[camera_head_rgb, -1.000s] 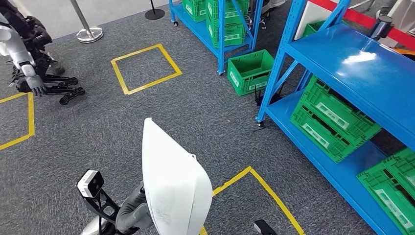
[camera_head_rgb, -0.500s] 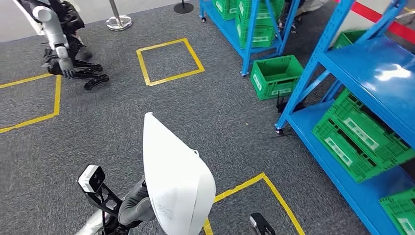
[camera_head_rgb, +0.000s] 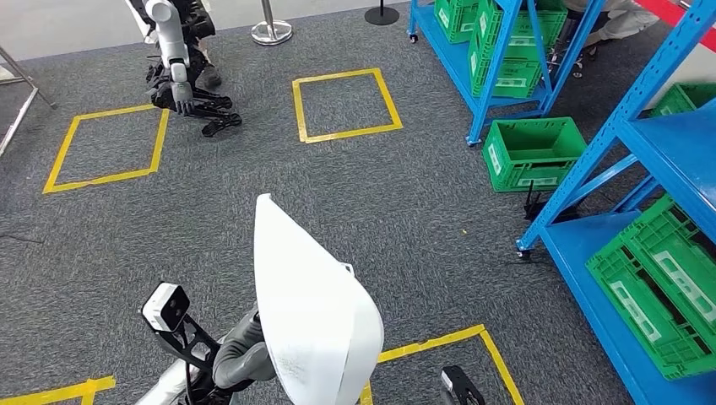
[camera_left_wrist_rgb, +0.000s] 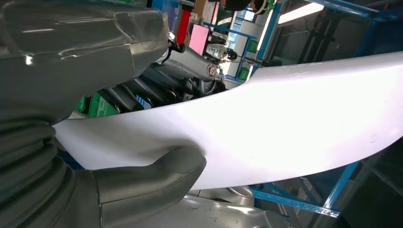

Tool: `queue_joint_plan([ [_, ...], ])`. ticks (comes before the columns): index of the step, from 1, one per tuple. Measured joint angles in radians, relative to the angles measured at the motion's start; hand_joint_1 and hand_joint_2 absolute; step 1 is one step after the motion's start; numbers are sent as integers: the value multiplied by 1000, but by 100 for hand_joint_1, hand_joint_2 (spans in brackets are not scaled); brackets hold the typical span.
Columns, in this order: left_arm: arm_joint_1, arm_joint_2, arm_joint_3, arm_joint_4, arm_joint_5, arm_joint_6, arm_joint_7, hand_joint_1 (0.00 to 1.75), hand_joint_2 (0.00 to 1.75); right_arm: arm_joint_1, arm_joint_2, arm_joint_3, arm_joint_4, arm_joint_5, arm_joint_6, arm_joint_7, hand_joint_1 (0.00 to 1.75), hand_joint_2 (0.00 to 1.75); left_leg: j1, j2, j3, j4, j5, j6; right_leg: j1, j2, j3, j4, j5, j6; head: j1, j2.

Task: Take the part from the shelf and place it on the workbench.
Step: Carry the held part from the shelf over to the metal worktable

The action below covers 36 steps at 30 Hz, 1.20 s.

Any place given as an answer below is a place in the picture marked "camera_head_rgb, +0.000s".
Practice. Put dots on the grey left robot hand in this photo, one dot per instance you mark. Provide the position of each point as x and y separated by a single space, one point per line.
240 358

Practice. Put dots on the white curved plastic part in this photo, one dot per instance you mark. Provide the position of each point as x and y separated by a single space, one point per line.
313 324

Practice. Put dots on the blue steel shelf rack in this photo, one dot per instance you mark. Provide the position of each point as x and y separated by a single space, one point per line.
442 50
671 145

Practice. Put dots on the yellow floor tape square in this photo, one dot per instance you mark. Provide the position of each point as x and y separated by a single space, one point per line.
56 393
159 140

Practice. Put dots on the white and black humanoid robot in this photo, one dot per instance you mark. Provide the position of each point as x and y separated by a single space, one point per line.
179 56

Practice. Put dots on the open green plastic crate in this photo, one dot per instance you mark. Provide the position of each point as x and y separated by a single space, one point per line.
531 140
682 98

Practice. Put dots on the black stanchion base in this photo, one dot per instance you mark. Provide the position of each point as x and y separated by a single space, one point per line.
382 15

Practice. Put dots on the chrome stool base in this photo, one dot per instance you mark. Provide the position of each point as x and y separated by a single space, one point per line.
576 64

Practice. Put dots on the seated person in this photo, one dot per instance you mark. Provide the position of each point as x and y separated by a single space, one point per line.
626 19

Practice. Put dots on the white desk side panel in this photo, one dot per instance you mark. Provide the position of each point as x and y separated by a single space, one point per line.
693 67

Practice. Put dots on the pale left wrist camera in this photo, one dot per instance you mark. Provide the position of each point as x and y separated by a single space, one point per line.
165 307

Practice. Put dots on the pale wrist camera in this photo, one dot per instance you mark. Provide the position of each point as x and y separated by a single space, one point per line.
447 380
165 307

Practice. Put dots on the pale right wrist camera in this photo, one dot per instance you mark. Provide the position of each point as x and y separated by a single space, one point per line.
447 380

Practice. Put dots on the black right camera bracket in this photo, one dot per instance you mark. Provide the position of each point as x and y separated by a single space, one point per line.
467 388

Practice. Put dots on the chrome stanchion post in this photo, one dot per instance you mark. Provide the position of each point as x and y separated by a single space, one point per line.
271 31

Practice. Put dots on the steel frame table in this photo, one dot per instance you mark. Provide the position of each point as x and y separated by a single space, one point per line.
34 88

